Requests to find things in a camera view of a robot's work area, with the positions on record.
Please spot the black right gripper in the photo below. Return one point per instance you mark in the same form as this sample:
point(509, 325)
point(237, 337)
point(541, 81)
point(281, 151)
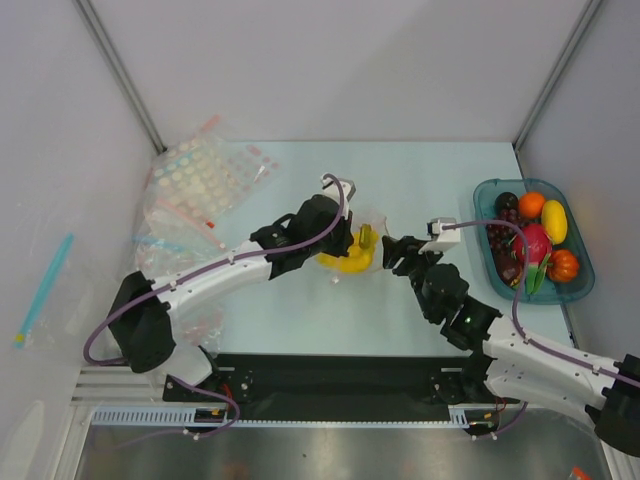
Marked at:
point(405, 255)

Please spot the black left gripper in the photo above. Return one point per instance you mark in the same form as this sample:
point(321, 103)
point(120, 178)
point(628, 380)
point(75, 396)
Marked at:
point(345, 240)

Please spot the pink dotted zip top bag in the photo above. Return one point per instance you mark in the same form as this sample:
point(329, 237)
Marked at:
point(372, 216)

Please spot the yellow banana bunch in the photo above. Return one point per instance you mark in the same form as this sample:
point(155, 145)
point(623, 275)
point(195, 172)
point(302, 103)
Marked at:
point(360, 255)

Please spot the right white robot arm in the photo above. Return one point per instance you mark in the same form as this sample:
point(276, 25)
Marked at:
point(510, 362)

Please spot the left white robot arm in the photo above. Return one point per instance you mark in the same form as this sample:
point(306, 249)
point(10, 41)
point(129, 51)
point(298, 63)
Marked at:
point(144, 311)

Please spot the pile of zip bags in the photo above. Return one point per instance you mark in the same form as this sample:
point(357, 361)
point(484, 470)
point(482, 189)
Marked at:
point(192, 193)

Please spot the purple grape bunch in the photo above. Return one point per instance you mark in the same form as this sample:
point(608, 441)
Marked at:
point(501, 237)

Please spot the red apple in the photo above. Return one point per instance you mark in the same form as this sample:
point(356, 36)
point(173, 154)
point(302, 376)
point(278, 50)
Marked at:
point(509, 270)

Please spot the dark plum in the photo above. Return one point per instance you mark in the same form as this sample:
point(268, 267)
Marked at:
point(506, 201)

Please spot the pink dragon fruit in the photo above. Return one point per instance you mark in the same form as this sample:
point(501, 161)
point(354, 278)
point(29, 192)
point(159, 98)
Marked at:
point(533, 251)

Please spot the orange fruit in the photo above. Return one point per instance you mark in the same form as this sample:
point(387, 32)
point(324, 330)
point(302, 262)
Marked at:
point(530, 205)

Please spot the yellow mango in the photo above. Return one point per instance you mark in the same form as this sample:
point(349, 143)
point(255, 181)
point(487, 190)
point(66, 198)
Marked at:
point(554, 221)

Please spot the orange small pumpkin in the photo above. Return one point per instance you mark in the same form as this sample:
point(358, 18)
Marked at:
point(563, 266)

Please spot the teal plastic fruit bin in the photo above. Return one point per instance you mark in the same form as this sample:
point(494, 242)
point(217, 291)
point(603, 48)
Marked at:
point(550, 293)

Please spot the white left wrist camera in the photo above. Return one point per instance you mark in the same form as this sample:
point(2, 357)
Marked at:
point(339, 190)

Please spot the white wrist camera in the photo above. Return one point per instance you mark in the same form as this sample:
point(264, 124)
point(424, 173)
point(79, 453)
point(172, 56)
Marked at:
point(339, 190)
point(443, 235)

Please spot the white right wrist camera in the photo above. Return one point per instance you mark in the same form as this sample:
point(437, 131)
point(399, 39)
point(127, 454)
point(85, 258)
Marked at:
point(443, 235)

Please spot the white slotted cable duct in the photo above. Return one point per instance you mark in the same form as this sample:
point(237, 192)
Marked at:
point(210, 417)

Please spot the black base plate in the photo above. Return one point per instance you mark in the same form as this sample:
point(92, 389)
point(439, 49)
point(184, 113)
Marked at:
point(343, 387)

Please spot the aluminium frame rail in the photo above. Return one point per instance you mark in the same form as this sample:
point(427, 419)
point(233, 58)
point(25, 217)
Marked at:
point(100, 385)

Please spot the blue zipper bag on wall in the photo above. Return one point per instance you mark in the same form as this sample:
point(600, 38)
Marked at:
point(72, 298)

